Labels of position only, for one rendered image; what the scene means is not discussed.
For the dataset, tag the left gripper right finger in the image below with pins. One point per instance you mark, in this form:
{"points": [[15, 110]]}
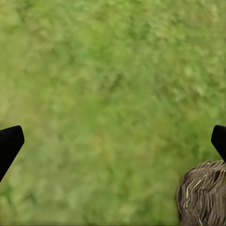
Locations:
{"points": [[218, 139]]}

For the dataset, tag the wicker basket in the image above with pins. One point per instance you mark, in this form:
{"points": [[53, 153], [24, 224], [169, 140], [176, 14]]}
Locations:
{"points": [[201, 195]]}

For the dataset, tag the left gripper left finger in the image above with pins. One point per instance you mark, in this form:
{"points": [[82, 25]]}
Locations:
{"points": [[11, 141]]}

